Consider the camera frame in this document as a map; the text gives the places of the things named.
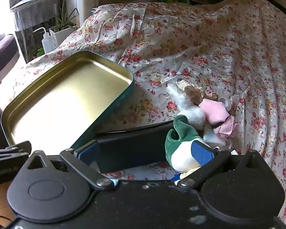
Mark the purple upholstered chair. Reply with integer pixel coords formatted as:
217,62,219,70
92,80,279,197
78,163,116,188
0,34,21,91

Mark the white wash bottle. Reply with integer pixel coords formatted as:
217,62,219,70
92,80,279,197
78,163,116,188
33,27,55,54

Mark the white tape roll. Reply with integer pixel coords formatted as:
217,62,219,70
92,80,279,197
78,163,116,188
218,97,232,108

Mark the potted plant in white planter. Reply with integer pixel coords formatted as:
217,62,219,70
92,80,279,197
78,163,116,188
49,0,80,48

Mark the beige crochet doily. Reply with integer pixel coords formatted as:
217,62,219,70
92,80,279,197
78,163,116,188
175,80,204,101

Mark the green and white plush toy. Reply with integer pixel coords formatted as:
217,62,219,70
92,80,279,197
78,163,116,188
165,114,215,173

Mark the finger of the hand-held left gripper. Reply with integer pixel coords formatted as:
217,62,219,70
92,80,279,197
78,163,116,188
0,141,32,164

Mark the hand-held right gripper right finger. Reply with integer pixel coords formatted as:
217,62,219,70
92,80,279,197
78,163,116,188
178,140,267,191

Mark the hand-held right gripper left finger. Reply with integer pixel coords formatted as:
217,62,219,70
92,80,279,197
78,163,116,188
26,139,115,191

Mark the white fluffy plush toy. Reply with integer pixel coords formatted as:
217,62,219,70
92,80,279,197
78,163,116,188
167,82,206,130

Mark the floral blanket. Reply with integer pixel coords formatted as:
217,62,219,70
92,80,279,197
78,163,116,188
10,0,286,227

